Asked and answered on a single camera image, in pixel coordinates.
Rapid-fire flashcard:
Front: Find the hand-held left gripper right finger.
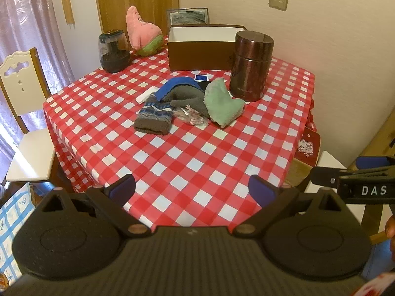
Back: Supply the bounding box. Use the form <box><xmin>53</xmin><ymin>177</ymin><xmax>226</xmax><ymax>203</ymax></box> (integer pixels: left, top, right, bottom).
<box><xmin>230</xmin><ymin>174</ymin><xmax>356</xmax><ymax>239</ymax></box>

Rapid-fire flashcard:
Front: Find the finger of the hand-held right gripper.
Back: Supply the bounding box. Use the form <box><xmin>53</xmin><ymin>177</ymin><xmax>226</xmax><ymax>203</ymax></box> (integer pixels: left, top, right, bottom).
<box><xmin>309</xmin><ymin>166</ymin><xmax>351</xmax><ymax>188</ymax></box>
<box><xmin>355</xmin><ymin>156</ymin><xmax>395</xmax><ymax>171</ymax></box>

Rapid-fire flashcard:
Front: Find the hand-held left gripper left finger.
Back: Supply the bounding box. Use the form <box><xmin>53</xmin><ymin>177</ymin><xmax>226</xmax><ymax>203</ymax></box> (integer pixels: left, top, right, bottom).
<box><xmin>37</xmin><ymin>174</ymin><xmax>153</xmax><ymax>239</ymax></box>

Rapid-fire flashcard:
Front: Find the brown blue knit sock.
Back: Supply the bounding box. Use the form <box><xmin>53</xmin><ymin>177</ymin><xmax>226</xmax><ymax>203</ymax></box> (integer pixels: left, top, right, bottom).
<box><xmin>134</xmin><ymin>94</ymin><xmax>173</xmax><ymax>135</ymax></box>

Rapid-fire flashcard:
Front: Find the white cloth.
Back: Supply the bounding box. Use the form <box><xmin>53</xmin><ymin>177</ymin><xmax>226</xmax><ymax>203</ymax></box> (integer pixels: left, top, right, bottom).
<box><xmin>136</xmin><ymin>87</ymin><xmax>158</xmax><ymax>104</ymax></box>

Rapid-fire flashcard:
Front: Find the green fleece mitten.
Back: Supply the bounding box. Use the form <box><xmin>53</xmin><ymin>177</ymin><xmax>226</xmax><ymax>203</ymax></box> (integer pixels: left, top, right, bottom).
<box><xmin>204</xmin><ymin>78</ymin><xmax>245</xmax><ymax>128</ymax></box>

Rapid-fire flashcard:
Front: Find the pink printed plastic packet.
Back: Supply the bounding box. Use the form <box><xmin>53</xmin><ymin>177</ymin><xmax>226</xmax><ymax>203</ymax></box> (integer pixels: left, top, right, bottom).
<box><xmin>173</xmin><ymin>105</ymin><xmax>210</xmax><ymax>127</ymax></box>

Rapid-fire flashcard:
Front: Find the brown cardboard box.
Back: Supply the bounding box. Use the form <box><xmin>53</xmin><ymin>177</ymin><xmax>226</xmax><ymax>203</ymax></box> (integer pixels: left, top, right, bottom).
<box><xmin>167</xmin><ymin>24</ymin><xmax>249</xmax><ymax>72</ymax></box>

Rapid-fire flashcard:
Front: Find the person's right hand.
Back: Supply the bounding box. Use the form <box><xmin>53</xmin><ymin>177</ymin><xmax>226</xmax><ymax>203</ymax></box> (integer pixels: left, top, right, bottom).
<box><xmin>385</xmin><ymin>219</ymin><xmax>395</xmax><ymax>252</ymax></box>

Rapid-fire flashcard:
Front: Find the tan woven box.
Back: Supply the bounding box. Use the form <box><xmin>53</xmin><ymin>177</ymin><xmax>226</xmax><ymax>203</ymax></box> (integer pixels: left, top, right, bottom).
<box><xmin>286</xmin><ymin>159</ymin><xmax>313</xmax><ymax>189</ymax></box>

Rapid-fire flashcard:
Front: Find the red gift bag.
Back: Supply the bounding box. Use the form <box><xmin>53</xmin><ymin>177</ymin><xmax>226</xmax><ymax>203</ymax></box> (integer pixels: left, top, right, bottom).
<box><xmin>296</xmin><ymin>123</ymin><xmax>322</xmax><ymax>167</ymax></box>

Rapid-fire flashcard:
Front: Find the red white checkered tablecloth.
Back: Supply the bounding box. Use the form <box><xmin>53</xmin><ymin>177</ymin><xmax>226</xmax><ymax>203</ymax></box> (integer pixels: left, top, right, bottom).
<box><xmin>42</xmin><ymin>35</ymin><xmax>317</xmax><ymax>227</ymax></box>

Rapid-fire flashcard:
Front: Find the cream wooden chair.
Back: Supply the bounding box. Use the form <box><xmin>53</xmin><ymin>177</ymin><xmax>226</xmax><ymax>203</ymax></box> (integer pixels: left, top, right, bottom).
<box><xmin>0</xmin><ymin>48</ymin><xmax>57</xmax><ymax>183</ymax></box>

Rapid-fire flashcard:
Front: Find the blue checkered cloth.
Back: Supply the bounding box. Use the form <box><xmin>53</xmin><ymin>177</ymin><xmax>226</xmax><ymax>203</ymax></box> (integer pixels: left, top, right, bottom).
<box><xmin>0</xmin><ymin>182</ymin><xmax>39</xmax><ymax>284</ymax></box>

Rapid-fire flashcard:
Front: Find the brown metal canister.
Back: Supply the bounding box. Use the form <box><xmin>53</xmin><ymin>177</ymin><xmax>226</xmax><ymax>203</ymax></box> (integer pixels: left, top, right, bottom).
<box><xmin>229</xmin><ymin>31</ymin><xmax>275</xmax><ymax>102</ymax></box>

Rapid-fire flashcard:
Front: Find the dark glass jar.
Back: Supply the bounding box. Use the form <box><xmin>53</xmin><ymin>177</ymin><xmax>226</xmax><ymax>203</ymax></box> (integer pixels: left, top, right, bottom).
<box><xmin>98</xmin><ymin>30</ymin><xmax>131</xmax><ymax>74</ymax></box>

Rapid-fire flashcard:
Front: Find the pink starfish plush toy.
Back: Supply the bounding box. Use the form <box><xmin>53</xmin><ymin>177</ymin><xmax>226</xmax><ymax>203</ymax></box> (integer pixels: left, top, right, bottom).
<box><xmin>126</xmin><ymin>5</ymin><xmax>163</xmax><ymax>57</ymax></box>

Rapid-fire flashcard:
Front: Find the framed picture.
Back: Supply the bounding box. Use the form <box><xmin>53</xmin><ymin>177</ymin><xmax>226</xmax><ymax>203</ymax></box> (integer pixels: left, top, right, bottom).
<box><xmin>166</xmin><ymin>8</ymin><xmax>209</xmax><ymax>27</ymax></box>

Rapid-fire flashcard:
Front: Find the pale purple curtain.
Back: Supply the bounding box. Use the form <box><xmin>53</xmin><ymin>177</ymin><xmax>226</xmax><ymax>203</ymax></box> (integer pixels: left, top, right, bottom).
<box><xmin>0</xmin><ymin>0</ymin><xmax>75</xmax><ymax>188</ymax></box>

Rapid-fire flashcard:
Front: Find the wooden wall fixture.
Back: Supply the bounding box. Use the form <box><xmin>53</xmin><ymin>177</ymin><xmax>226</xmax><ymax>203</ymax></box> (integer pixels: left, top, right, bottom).
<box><xmin>60</xmin><ymin>0</ymin><xmax>75</xmax><ymax>29</ymax></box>

